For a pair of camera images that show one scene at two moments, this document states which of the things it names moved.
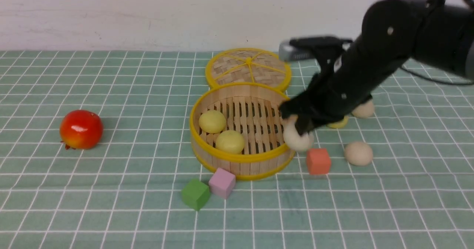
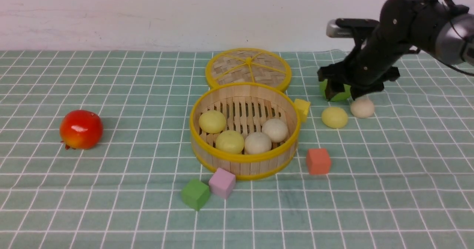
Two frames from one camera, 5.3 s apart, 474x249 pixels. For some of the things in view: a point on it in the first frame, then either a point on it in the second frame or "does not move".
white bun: x=358 y=153 -> x=275 y=129
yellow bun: x=212 y=121 does not move
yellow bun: x=230 y=141 does not move
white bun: x=364 y=111 does not move
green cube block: x=195 y=194 does not move
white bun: x=292 y=137 -> x=257 y=142
